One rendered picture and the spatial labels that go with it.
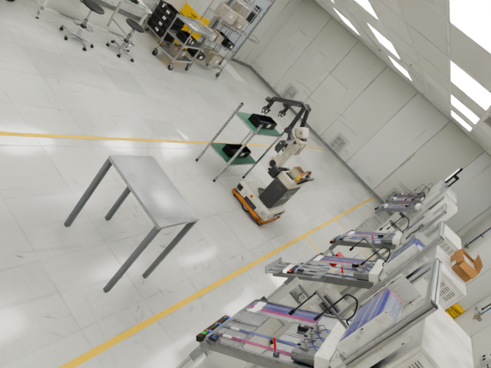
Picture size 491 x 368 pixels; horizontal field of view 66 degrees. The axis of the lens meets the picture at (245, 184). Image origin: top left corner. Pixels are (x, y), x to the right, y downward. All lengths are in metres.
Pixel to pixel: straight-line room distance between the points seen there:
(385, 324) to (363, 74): 10.99
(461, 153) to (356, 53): 4.25
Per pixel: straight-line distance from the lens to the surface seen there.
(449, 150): 12.03
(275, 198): 5.15
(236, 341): 2.42
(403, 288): 2.51
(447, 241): 4.77
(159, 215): 2.74
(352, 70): 12.62
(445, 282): 3.37
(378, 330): 1.95
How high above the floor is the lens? 2.38
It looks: 23 degrees down
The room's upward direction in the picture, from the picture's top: 42 degrees clockwise
